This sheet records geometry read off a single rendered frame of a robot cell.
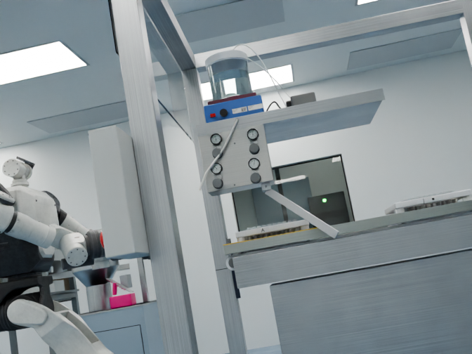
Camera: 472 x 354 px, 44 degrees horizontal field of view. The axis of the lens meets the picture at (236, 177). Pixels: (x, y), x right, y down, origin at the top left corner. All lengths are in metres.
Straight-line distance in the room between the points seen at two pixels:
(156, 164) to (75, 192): 6.18
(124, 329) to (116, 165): 3.20
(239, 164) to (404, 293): 0.67
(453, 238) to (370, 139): 5.07
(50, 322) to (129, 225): 1.03
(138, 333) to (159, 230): 3.06
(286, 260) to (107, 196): 0.87
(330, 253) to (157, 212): 0.80
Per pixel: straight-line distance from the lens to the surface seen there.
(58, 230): 1.90
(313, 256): 1.92
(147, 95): 1.33
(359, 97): 1.97
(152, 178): 1.29
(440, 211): 1.98
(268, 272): 1.92
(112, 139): 1.21
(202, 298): 6.96
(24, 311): 2.18
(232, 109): 2.01
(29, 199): 2.17
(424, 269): 2.00
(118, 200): 1.18
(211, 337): 6.99
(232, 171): 1.92
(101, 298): 4.64
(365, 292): 1.98
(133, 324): 4.32
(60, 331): 2.16
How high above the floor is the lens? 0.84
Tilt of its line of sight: 9 degrees up
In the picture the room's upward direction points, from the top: 10 degrees counter-clockwise
